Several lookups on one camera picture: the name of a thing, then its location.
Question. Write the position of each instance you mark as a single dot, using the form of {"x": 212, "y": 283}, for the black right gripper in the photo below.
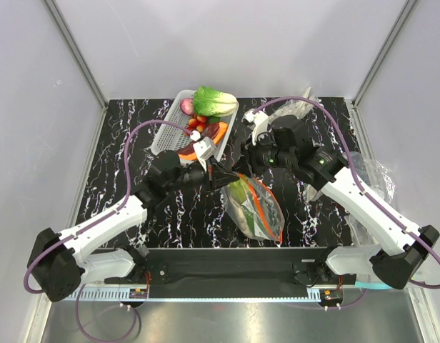
{"x": 248, "y": 160}

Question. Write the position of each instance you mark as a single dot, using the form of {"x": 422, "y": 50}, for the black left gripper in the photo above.
{"x": 217, "y": 176}

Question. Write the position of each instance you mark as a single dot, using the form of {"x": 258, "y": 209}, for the clear zip bag orange zipper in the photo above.
{"x": 268, "y": 217}

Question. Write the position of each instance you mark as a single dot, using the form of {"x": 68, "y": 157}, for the grey toy fish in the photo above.
{"x": 242, "y": 217}

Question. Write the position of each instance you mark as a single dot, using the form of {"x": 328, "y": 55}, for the green white toy leek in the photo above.
{"x": 239, "y": 195}

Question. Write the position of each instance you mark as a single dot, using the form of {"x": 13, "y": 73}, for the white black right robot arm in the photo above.
{"x": 401, "y": 245}

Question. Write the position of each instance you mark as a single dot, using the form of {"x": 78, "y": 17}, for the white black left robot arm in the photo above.
{"x": 62, "y": 262}

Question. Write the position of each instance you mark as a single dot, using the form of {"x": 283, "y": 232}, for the red orange toy mango slice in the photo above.
{"x": 215, "y": 132}

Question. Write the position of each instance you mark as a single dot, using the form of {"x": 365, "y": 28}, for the red cherry tomato bunch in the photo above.
{"x": 197, "y": 123}

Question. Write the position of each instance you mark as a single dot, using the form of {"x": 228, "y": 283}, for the white perforated plastic basket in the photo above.
{"x": 172, "y": 138}

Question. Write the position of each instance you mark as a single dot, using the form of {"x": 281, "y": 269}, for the green white napa cabbage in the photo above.
{"x": 210, "y": 102}

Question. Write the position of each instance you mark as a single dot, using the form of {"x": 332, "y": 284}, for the purple toy onion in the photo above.
{"x": 187, "y": 106}

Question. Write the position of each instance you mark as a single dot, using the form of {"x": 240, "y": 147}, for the crumpled clear plastic bags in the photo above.
{"x": 376, "y": 176}

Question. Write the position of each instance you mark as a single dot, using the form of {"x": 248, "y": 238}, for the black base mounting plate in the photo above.
{"x": 226, "y": 273}

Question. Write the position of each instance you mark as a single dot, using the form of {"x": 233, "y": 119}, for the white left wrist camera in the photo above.
{"x": 204, "y": 148}

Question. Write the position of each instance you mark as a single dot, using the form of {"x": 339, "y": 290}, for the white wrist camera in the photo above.
{"x": 257, "y": 121}
{"x": 204, "y": 148}

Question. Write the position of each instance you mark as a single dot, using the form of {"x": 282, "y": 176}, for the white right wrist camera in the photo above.
{"x": 257, "y": 121}

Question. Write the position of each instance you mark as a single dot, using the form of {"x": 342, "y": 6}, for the perforated cable duct rail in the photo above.
{"x": 110, "y": 294}

